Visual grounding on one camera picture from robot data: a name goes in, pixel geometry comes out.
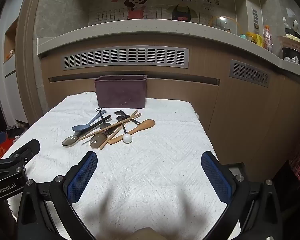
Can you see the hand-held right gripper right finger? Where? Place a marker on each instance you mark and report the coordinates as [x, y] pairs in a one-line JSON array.
[[216, 177]]

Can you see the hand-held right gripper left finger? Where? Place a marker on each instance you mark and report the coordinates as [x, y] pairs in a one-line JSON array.
[[82, 177]]

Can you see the wooden chopstick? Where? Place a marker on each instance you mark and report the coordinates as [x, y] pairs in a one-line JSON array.
[[95, 133], [112, 135]]

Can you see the blue plastic spoon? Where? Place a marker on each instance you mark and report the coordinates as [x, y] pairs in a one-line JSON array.
[[80, 128]]

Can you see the white spoon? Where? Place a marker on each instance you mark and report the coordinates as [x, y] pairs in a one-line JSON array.
[[127, 138]]

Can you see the black shovel-shaped spoon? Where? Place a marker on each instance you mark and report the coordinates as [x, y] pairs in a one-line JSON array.
[[101, 117]]

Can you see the black metal spoon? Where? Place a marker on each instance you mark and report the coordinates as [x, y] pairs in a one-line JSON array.
[[118, 112], [120, 117]]

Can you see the wooden spoon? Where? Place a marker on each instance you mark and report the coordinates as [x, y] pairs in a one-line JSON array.
[[146, 124]]

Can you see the purple utensil holder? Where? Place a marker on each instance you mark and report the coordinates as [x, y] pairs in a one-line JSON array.
[[120, 92]]

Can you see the red doormat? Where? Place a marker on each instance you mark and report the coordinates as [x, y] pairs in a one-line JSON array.
[[1, 150]]

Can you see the white shelf cabinet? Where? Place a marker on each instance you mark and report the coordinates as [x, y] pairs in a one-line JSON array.
[[10, 92]]

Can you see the white textured cloth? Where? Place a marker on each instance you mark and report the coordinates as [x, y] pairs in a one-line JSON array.
[[145, 170]]

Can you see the person's knee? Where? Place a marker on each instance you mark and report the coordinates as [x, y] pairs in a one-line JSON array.
[[146, 235]]

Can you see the wooden kitchen cabinet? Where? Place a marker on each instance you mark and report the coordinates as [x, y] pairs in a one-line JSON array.
[[177, 100]]

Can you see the small grey vent grille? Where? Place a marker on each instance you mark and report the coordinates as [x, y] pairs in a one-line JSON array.
[[250, 73]]

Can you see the large grey vent grille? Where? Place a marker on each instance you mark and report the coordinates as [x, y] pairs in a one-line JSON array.
[[125, 57]]

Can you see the yellow container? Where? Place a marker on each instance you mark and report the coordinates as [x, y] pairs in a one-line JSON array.
[[253, 39]]

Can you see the teal cup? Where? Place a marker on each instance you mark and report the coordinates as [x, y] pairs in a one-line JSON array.
[[243, 36]]

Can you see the clear bottle orange cap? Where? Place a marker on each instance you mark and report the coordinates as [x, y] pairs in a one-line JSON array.
[[267, 38]]

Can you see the glass pot lid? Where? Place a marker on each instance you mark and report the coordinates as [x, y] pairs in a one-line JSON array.
[[225, 23]]

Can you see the black pot with food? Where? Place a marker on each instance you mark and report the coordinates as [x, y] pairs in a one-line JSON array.
[[292, 42]]

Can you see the speckled kitchen countertop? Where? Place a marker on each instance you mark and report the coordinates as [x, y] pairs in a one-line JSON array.
[[140, 27]]

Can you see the cartoon wall sticker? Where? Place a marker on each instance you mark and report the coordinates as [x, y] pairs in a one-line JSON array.
[[135, 2]]

